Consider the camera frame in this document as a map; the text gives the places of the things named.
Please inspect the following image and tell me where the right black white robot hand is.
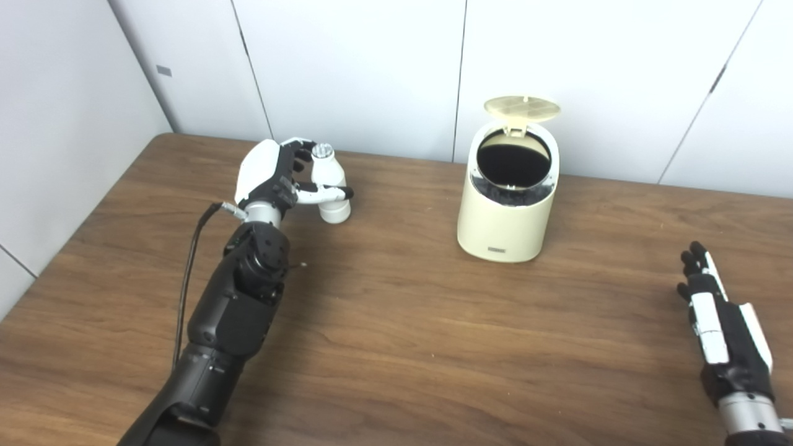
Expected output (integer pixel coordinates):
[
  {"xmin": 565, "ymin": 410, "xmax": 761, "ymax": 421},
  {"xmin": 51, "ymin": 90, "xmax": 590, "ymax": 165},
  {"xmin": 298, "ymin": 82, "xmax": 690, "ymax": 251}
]
[{"xmin": 677, "ymin": 242, "xmax": 775, "ymax": 406}]

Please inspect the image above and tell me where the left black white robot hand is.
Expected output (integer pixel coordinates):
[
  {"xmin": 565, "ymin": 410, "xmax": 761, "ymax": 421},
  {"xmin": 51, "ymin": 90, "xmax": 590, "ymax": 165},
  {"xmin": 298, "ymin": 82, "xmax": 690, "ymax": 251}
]
[{"xmin": 234, "ymin": 138, "xmax": 354, "ymax": 214}]

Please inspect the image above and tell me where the small white plastic bottle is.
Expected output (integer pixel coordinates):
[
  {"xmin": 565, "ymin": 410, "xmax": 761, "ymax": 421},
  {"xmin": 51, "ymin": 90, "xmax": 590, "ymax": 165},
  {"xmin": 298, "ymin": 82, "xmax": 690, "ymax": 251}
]
[{"xmin": 310, "ymin": 142, "xmax": 352, "ymax": 224}]

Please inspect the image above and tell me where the cream-colored bin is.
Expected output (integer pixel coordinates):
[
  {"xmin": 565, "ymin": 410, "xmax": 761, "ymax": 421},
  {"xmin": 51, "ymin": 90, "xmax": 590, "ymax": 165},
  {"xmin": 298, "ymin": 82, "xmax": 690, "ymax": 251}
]
[{"xmin": 457, "ymin": 121, "xmax": 560, "ymax": 263}]

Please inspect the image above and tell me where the round cream bin lid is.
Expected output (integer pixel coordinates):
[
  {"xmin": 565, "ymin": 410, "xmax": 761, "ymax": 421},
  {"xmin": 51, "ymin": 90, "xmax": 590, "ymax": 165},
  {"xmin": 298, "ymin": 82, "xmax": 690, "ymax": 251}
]
[{"xmin": 483, "ymin": 95, "xmax": 561, "ymax": 136}]

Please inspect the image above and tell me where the black bin liner bag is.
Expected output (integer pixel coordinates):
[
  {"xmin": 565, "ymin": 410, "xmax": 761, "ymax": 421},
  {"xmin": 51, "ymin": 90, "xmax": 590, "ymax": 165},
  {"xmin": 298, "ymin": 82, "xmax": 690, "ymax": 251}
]
[{"xmin": 471, "ymin": 131, "xmax": 553, "ymax": 205}]

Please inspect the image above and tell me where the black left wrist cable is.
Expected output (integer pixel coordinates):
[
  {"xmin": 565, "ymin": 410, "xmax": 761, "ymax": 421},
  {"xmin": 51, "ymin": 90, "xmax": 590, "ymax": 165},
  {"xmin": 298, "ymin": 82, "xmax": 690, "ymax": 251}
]
[{"xmin": 172, "ymin": 201, "xmax": 248, "ymax": 372}]

